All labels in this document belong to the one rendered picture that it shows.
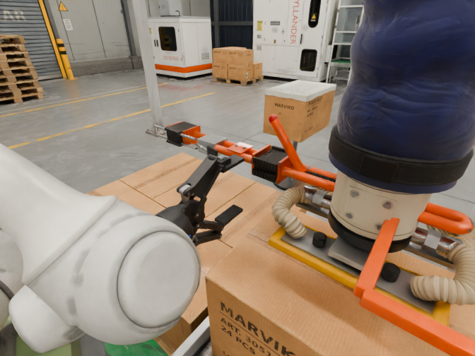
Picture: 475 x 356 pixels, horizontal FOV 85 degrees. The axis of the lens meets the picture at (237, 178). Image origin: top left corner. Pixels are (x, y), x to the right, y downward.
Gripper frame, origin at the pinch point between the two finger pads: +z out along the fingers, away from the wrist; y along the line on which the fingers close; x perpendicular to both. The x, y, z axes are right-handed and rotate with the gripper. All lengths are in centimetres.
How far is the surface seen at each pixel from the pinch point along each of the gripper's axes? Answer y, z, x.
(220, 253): 65, 28, -31
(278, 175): -0.2, 10.1, 5.4
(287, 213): 4.7, 4.0, 11.6
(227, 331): 42.7, -8.3, 4.2
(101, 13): -55, 504, -980
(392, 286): 9.5, 2.9, 34.6
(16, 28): -13, 242, -966
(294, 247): 10.2, 1.0, 15.6
